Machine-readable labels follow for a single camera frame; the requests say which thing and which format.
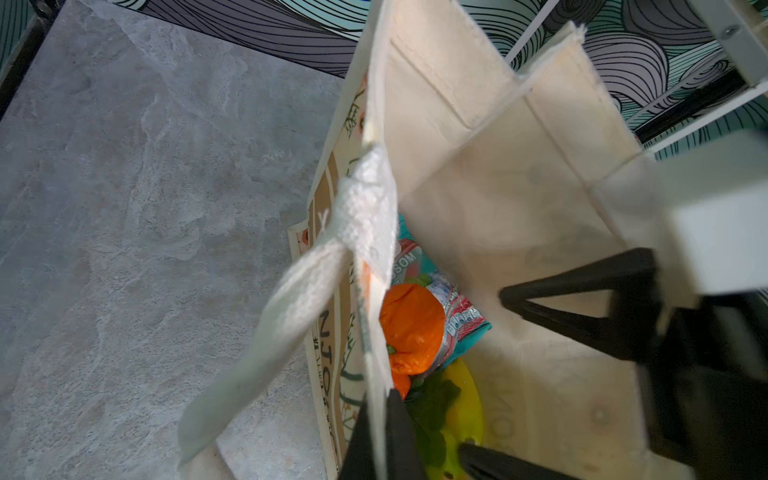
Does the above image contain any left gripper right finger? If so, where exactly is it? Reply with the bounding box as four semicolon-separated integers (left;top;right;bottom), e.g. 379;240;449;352
385;389;427;480

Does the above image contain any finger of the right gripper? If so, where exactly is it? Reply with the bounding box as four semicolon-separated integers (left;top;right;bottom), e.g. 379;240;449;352
458;443;577;480

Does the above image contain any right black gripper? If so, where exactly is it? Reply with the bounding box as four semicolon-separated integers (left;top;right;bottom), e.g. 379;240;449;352
499;248;767;479

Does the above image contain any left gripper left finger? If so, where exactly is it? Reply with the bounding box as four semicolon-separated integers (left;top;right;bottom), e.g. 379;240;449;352
338;398;384;480

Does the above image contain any yellow banana bunch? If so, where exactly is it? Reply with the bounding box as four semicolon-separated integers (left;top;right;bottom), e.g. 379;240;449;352
411;359;485;479

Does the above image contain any orange carrot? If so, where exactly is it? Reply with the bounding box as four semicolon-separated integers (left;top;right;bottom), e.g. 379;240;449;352
379;284;445;399

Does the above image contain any blue-red candy bag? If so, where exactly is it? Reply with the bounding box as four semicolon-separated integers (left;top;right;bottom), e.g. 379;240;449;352
392;214;492;376

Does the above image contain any floral canvas tote bag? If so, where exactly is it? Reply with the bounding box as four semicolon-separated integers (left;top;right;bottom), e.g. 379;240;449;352
178;1;691;479

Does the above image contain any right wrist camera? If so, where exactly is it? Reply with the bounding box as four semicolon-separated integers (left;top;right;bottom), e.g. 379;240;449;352
591;128;767;308

